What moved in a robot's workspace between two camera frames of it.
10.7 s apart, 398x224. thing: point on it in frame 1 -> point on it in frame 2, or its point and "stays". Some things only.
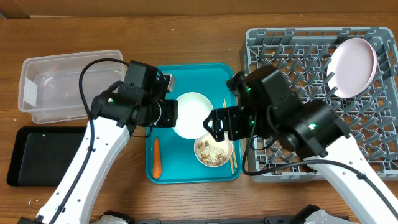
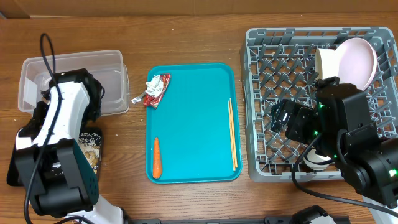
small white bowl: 193,109 -> 326,63
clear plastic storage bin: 48,89 stays
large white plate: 354,63 stays
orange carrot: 157,162 stays
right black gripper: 239,119 -> 308,122
